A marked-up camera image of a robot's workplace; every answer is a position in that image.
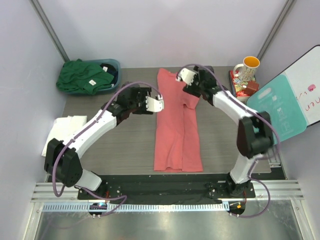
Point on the teal folding board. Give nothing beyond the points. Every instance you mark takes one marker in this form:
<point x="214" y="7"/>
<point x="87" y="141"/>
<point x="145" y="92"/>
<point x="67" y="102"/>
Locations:
<point x="279" y="101"/>

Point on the small brown box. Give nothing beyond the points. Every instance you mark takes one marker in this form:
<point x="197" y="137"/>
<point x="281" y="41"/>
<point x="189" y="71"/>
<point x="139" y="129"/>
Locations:
<point x="251" y="88"/>

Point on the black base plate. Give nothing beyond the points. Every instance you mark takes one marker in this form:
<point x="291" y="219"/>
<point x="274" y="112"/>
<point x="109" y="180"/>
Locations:
<point x="174" y="189"/>

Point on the blue plastic bin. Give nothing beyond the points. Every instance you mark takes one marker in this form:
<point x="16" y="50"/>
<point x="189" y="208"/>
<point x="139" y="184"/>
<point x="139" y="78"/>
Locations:
<point x="115" y="72"/>

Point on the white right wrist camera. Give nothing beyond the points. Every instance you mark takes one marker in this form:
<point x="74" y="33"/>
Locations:
<point x="187" y="76"/>

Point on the pink t-shirt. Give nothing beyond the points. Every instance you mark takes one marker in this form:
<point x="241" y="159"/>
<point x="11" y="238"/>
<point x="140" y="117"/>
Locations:
<point x="177" y="141"/>

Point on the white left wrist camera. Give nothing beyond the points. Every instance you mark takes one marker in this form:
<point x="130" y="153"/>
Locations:
<point x="154" y="105"/>

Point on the folded white t-shirt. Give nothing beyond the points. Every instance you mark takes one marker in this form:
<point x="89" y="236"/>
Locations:
<point x="63" y="127"/>

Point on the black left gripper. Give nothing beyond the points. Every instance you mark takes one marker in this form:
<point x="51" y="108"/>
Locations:
<point x="142" y="93"/>

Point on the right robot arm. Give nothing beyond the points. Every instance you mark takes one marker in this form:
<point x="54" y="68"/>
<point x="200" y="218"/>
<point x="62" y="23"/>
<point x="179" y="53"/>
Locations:
<point x="254" y="129"/>

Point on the white mug orange inside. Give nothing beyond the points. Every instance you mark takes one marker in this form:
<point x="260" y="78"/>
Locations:
<point x="246" y="70"/>

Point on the whiteboard with black frame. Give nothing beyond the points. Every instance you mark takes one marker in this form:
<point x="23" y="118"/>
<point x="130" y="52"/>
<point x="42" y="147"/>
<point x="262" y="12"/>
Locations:
<point x="304" y="78"/>

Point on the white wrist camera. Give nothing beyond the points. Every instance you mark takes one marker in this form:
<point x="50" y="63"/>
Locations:
<point x="187" y="76"/>
<point x="154" y="105"/>

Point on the green t-shirt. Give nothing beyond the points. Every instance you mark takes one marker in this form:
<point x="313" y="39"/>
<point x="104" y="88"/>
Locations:
<point x="80" y="77"/>

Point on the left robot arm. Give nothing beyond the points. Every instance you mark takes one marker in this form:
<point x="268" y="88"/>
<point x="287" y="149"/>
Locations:
<point x="63" y="156"/>

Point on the red book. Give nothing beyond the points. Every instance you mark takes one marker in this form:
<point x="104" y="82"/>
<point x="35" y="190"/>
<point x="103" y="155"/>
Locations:
<point x="238" y="87"/>

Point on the aluminium rail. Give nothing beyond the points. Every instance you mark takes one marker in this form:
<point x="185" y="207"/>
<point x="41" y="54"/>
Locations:
<point x="74" y="200"/>

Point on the dark navy t-shirt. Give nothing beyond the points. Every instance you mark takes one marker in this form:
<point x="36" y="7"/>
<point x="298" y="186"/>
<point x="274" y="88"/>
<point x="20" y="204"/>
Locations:
<point x="110" y="69"/>

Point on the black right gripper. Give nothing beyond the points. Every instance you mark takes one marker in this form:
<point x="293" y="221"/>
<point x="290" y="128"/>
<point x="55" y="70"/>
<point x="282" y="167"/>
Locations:
<point x="191" y="88"/>

